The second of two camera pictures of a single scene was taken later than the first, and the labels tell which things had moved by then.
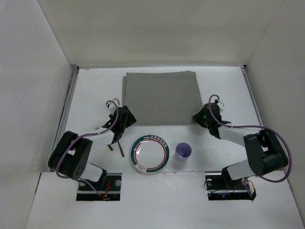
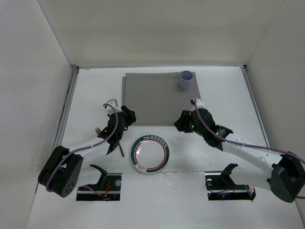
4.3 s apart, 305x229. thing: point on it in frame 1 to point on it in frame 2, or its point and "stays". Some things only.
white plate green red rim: x=150 y=153 stays
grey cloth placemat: x=162 y=98 stays
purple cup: x=183 y=151 to x=186 y=78
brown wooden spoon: x=121 y=150 stays
